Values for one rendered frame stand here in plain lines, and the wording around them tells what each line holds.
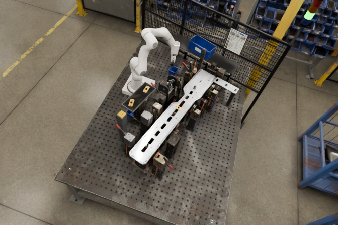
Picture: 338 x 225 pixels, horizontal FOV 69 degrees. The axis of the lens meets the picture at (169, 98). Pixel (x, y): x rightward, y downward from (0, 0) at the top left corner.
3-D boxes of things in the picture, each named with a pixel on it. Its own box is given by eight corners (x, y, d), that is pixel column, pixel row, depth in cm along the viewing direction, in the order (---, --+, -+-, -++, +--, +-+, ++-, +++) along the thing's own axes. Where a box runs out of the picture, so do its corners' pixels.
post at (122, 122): (123, 142, 260) (122, 119, 225) (118, 138, 262) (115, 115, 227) (128, 137, 264) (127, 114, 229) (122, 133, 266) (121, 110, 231)
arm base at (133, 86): (125, 90, 295) (125, 80, 280) (131, 79, 307) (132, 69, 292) (140, 95, 295) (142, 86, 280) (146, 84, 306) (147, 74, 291)
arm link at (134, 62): (135, 82, 281) (136, 68, 262) (127, 71, 288) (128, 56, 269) (144, 79, 286) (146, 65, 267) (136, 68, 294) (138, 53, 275)
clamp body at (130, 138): (131, 160, 249) (131, 143, 220) (122, 154, 252) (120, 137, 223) (137, 153, 254) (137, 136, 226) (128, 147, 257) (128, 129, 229)
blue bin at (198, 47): (206, 60, 302) (208, 52, 292) (187, 47, 313) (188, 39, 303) (214, 54, 311) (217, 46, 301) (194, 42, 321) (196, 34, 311)
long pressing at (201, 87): (146, 167, 216) (146, 167, 215) (126, 153, 222) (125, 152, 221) (217, 77, 293) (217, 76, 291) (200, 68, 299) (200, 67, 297)
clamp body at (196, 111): (192, 133, 276) (199, 116, 249) (183, 127, 279) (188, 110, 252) (196, 127, 281) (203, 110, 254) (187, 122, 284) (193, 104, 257)
